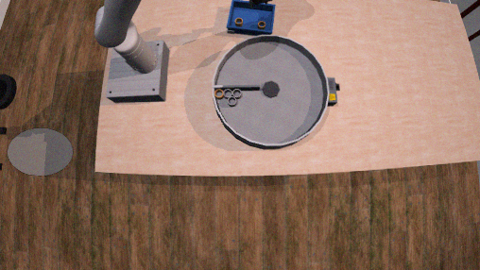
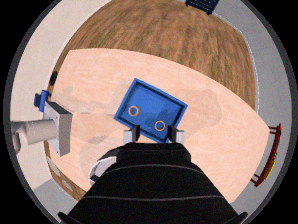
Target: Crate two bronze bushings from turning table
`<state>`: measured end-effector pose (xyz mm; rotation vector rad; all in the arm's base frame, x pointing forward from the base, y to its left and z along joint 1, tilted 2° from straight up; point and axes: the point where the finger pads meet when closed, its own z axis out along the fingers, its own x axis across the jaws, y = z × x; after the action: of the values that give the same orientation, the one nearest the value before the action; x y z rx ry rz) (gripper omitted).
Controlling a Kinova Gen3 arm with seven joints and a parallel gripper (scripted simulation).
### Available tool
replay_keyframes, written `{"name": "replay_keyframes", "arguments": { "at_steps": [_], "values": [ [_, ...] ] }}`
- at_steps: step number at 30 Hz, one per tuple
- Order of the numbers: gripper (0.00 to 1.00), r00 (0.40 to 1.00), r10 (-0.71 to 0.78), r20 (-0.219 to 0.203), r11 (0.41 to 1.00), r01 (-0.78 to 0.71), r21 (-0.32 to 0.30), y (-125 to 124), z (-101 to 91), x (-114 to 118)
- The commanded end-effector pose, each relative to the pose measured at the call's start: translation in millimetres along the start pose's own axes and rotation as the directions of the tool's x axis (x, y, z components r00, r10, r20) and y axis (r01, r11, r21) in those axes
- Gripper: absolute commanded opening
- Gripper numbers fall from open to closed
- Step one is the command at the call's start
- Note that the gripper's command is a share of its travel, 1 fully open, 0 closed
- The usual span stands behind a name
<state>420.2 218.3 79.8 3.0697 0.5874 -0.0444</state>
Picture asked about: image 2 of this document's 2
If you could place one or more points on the blue plastic crate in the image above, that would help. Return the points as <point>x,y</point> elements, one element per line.
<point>154,104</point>

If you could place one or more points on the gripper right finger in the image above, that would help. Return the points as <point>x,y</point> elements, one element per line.
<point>175,135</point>

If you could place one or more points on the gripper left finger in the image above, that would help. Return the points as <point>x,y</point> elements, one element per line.
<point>131,135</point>

